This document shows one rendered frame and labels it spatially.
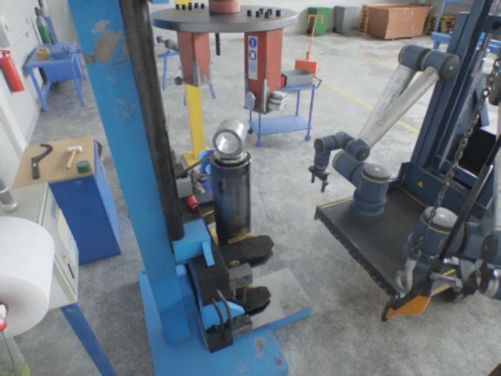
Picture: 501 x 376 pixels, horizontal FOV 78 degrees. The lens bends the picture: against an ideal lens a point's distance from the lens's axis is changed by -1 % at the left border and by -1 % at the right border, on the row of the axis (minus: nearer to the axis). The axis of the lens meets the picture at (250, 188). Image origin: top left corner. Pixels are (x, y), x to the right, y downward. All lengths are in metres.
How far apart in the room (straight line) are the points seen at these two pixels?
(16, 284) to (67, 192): 1.89
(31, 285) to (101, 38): 0.80
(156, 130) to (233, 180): 0.50
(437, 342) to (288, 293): 1.15
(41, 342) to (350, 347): 2.30
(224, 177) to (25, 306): 0.94
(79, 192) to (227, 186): 1.57
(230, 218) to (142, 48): 0.96
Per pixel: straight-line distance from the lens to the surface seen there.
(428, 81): 2.31
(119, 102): 1.32
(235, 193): 1.61
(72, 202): 2.92
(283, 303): 2.58
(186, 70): 1.56
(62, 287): 1.43
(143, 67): 1.18
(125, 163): 1.43
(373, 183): 2.30
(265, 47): 1.24
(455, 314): 3.15
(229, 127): 1.49
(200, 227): 1.63
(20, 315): 1.13
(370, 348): 2.70
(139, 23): 1.15
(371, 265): 2.14
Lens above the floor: 2.28
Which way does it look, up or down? 36 degrees down
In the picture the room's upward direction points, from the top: straight up
